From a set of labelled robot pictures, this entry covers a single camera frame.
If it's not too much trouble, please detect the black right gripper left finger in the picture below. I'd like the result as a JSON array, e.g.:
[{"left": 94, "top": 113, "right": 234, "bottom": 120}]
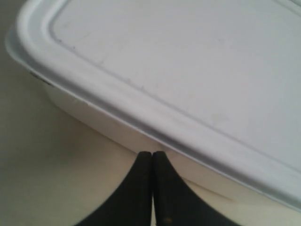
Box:
[{"left": 77, "top": 152, "right": 152, "bottom": 226}]

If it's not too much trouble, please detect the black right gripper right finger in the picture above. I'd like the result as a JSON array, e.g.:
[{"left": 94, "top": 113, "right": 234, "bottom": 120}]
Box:
[{"left": 152, "top": 151, "right": 238, "bottom": 226}]

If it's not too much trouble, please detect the white lidded plastic container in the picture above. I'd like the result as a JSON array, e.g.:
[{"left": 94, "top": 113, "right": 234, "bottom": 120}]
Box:
[{"left": 5, "top": 0, "right": 301, "bottom": 211}]

